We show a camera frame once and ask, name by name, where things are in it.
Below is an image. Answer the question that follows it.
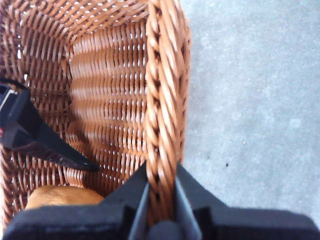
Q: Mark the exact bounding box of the brown potato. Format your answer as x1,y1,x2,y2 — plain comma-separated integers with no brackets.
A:
24,184,105,211

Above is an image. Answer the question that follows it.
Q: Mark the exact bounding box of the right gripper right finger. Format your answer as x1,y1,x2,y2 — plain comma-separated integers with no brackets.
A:
174,161,320,240

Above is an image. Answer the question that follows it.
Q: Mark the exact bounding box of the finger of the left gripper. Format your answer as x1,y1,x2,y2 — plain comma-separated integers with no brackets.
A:
3,87,100,173

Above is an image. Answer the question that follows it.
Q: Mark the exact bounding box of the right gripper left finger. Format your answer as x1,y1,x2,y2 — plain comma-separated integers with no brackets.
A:
2,159,151,240

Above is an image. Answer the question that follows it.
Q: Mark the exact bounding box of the brown wicker basket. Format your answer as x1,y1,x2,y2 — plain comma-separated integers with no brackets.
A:
0,0,193,228

